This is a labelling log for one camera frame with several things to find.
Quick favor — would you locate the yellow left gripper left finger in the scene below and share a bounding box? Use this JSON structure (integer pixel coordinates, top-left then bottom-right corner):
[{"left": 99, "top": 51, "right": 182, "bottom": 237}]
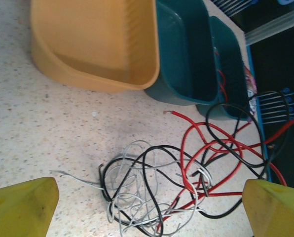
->
[{"left": 0, "top": 177, "right": 60, "bottom": 237}]

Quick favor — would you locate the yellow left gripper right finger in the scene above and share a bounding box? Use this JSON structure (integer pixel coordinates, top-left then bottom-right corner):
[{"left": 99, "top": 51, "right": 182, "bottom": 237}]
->
[{"left": 243, "top": 179, "right": 294, "bottom": 237}]

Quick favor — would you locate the black cable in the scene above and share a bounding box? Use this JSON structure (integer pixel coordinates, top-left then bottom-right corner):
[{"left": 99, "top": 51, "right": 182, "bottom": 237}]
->
[
  {"left": 202, "top": 91, "right": 291, "bottom": 219},
  {"left": 98, "top": 145, "right": 212, "bottom": 237}
]

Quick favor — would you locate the purple candy bag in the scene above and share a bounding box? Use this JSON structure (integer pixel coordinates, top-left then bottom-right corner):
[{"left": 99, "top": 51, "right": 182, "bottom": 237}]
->
[{"left": 244, "top": 65, "right": 258, "bottom": 121}]

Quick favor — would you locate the teal plastic bin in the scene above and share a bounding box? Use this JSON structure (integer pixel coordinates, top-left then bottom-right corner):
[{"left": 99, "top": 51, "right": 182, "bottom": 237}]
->
[
  {"left": 144, "top": 0, "right": 221, "bottom": 106},
  {"left": 195, "top": 16, "right": 251, "bottom": 121}
]

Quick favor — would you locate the orange plastic bin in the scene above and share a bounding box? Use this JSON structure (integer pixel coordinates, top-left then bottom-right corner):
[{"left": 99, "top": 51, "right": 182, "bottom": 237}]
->
[{"left": 30, "top": 0, "right": 161, "bottom": 94}]

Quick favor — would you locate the aluminium frame post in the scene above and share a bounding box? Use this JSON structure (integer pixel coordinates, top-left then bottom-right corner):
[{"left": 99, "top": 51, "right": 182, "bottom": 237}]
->
[{"left": 244, "top": 6, "right": 294, "bottom": 46}]

